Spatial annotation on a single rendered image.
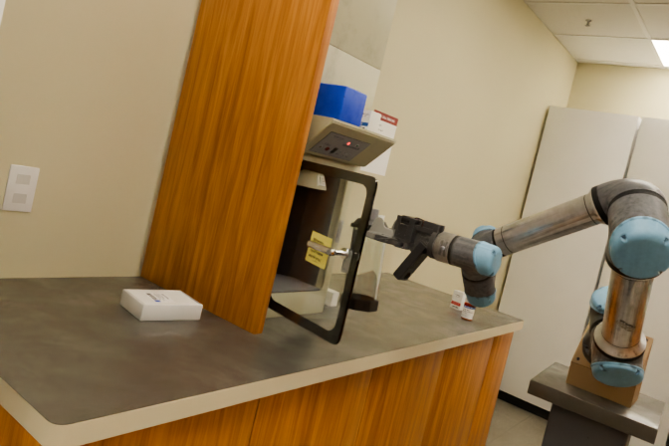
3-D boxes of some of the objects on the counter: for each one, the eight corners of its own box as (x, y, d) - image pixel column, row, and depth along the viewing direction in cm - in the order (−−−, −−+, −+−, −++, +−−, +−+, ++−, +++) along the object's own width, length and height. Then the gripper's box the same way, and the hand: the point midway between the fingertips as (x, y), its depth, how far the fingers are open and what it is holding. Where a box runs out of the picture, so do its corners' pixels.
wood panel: (139, 276, 173) (244, -195, 166) (148, 276, 175) (252, -188, 168) (253, 334, 143) (385, -234, 137) (262, 333, 146) (392, -226, 139)
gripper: (456, 227, 150) (389, 210, 163) (428, 224, 138) (358, 205, 150) (449, 259, 151) (382, 239, 163) (420, 259, 138) (350, 237, 150)
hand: (371, 234), depth 156 cm, fingers closed on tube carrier, 9 cm apart
